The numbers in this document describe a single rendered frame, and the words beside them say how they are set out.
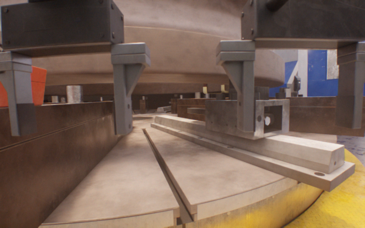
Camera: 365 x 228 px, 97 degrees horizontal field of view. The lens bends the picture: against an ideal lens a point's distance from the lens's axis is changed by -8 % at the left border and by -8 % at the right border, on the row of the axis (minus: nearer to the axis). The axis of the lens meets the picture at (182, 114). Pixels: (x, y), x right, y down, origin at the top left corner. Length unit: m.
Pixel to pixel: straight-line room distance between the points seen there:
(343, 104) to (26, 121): 0.40
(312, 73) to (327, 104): 3.38
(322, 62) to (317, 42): 5.20
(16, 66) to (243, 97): 0.27
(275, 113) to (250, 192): 0.59
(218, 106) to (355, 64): 0.99
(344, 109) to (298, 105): 1.91
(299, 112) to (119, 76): 2.08
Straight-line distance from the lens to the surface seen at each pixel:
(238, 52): 0.21
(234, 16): 1.74
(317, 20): 0.25
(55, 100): 2.98
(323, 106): 2.19
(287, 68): 6.79
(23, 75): 0.30
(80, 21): 0.23
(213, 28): 1.51
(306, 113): 2.19
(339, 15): 0.27
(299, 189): 1.24
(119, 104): 0.21
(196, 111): 1.66
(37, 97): 0.73
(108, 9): 0.22
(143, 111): 4.78
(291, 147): 1.03
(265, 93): 1.21
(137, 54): 0.21
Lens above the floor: 0.70
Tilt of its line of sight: 5 degrees down
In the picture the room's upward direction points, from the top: 1 degrees counter-clockwise
